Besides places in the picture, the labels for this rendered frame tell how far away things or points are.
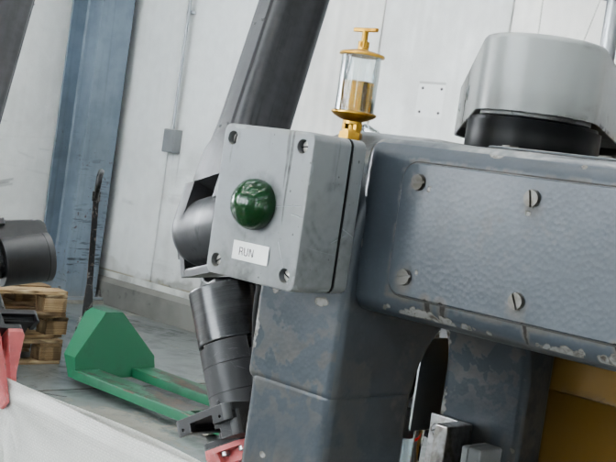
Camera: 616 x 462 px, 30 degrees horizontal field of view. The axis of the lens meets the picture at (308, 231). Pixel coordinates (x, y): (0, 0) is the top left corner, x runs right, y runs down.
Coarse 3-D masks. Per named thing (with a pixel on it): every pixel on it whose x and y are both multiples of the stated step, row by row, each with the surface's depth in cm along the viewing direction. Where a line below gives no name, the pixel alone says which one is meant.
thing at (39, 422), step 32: (0, 416) 119; (32, 416) 115; (64, 416) 110; (96, 416) 109; (0, 448) 119; (32, 448) 114; (64, 448) 110; (96, 448) 106; (128, 448) 103; (160, 448) 103
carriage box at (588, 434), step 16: (560, 400) 90; (576, 400) 89; (544, 416) 91; (560, 416) 90; (576, 416) 89; (592, 416) 88; (608, 416) 88; (544, 432) 91; (560, 432) 90; (576, 432) 89; (592, 432) 88; (608, 432) 87; (544, 448) 91; (560, 448) 90; (576, 448) 89; (592, 448) 88; (608, 448) 87
